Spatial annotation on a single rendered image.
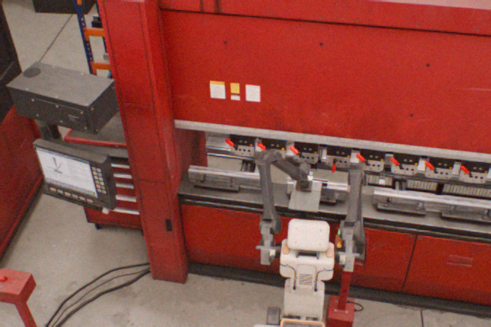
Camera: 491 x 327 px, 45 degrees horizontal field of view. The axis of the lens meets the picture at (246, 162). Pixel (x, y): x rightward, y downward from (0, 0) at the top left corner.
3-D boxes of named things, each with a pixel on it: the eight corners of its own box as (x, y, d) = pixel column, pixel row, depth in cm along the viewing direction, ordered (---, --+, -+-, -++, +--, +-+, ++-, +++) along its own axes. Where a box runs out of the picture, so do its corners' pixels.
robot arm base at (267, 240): (255, 248, 317) (278, 249, 316) (256, 233, 318) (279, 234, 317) (256, 249, 325) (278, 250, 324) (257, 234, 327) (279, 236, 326)
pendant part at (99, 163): (47, 190, 348) (31, 143, 324) (59, 177, 356) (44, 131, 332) (113, 211, 334) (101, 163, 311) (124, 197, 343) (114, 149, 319)
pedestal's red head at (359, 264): (332, 265, 376) (334, 247, 364) (334, 246, 388) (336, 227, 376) (364, 269, 373) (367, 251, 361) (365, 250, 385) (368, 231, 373)
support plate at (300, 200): (288, 209, 368) (288, 208, 367) (294, 180, 387) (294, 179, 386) (317, 212, 365) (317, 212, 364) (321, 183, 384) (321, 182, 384)
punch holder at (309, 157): (293, 161, 373) (294, 141, 362) (294, 152, 379) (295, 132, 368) (316, 164, 371) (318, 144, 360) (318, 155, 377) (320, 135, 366)
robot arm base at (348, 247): (337, 255, 313) (360, 256, 311) (337, 239, 314) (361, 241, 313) (336, 255, 321) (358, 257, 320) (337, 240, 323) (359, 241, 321)
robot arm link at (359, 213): (347, 174, 343) (366, 175, 340) (348, 171, 348) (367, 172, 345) (348, 244, 354) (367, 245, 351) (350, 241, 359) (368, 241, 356)
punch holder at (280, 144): (261, 158, 376) (261, 137, 365) (264, 149, 382) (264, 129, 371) (285, 160, 374) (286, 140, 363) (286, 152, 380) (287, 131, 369)
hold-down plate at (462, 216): (440, 219, 375) (442, 215, 373) (440, 212, 379) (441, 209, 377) (490, 225, 371) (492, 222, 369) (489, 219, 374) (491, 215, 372)
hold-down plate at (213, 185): (193, 187, 400) (193, 184, 398) (196, 182, 404) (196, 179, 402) (237, 193, 395) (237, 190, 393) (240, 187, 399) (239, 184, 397)
